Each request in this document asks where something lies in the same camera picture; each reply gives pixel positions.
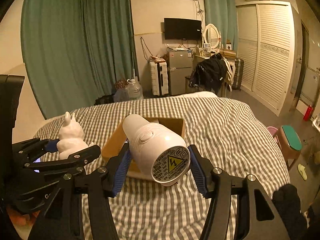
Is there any black wall television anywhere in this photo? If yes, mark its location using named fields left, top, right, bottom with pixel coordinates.
left=164, top=18, right=202, bottom=41

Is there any white black suitcase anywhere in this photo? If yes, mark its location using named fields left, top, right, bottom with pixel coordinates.
left=149, top=58, right=169, bottom=96

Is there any clear large water jug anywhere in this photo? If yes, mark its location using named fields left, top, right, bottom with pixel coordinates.
left=126, top=79, right=144, bottom=100

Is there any white oval mirror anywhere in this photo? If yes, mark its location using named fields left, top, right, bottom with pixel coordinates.
left=202, top=23, right=221, bottom=49

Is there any white louvred wardrobe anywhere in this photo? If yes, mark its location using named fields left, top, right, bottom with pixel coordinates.
left=236, top=1, right=296, bottom=115

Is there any green slipper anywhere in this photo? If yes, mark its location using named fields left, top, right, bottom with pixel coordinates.
left=297, top=164, right=308, bottom=181

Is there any brown cardboard box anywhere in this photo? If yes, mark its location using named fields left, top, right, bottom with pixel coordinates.
left=101, top=116, right=185, bottom=181

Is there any white bear figurine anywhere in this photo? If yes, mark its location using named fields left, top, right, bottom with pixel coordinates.
left=56, top=112, right=94, bottom=160

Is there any black gloved right hand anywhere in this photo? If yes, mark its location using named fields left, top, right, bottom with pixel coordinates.
left=272, top=184, right=319, bottom=239

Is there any silver small fridge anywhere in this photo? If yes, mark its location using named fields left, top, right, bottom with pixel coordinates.
left=167, top=49, right=193, bottom=96

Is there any green curtain by wardrobe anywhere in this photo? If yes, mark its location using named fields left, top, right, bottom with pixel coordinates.
left=204, top=0, right=238, bottom=50

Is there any dark hard suitcase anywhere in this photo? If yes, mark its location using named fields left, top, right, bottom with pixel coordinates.
left=232, top=58, right=244, bottom=90

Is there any red fire extinguisher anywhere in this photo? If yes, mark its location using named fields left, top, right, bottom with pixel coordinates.
left=303, top=105, right=313, bottom=121

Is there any grey checked bed cover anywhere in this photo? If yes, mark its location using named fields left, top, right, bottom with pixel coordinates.
left=34, top=91, right=291, bottom=240

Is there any pink plastic basin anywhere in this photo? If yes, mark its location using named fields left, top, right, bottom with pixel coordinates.
left=267, top=126, right=278, bottom=137

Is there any white handheld electric device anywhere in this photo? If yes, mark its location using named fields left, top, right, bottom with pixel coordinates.
left=123, top=114, right=190, bottom=187

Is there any green topped wooden stool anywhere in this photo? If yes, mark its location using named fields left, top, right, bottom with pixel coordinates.
left=273, top=125, right=302, bottom=171

